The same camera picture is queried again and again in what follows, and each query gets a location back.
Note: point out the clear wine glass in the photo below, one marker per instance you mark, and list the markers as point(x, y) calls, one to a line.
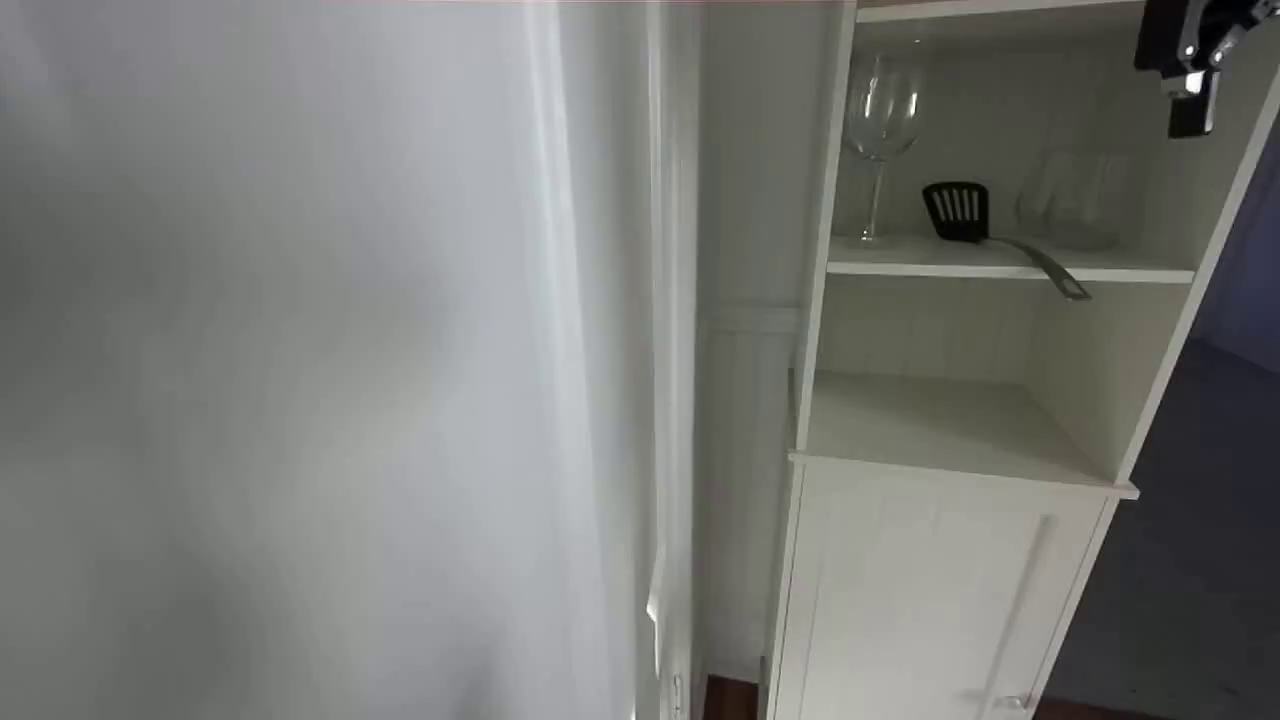
point(881, 115)

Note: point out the white shelf cabinet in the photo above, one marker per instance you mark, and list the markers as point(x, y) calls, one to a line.
point(934, 425)

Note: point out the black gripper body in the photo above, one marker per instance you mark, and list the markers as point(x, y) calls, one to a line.
point(1181, 32)

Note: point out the white cabinet door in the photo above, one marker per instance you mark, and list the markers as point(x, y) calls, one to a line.
point(906, 603)

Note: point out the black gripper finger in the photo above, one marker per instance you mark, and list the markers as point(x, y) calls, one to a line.
point(1195, 115)

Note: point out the clear glass tumbler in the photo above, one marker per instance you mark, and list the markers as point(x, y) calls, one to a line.
point(1074, 203)

